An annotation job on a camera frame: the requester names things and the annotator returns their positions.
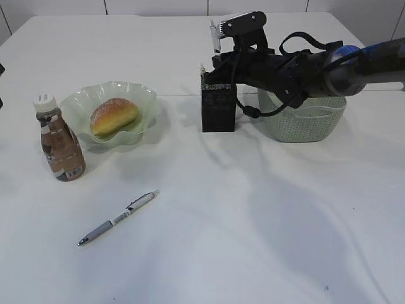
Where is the black mesh pen holder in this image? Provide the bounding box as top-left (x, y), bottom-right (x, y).
top-left (200, 71), bottom-right (236, 133)

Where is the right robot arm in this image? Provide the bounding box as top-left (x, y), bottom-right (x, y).
top-left (204, 39), bottom-right (404, 108)

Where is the brown coffee drink bottle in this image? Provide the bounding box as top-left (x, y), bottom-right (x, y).
top-left (33, 94), bottom-right (86, 182)

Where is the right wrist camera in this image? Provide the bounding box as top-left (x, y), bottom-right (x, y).
top-left (217, 11), bottom-right (268, 52)

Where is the green wavy glass plate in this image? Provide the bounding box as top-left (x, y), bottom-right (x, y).
top-left (59, 81), bottom-right (162, 151)

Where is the green plastic basket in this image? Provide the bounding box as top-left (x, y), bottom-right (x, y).
top-left (262, 97), bottom-right (347, 143)

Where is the grey grip pen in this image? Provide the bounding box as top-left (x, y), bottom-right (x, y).
top-left (77, 190), bottom-right (159, 246)

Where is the sugared bread roll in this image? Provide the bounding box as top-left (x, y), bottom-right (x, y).
top-left (90, 98), bottom-right (139, 137)

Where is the blue grip pen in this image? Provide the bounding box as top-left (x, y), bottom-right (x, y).
top-left (209, 19), bottom-right (221, 56)

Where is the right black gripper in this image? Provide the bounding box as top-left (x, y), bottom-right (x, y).
top-left (204, 47), bottom-right (285, 92)

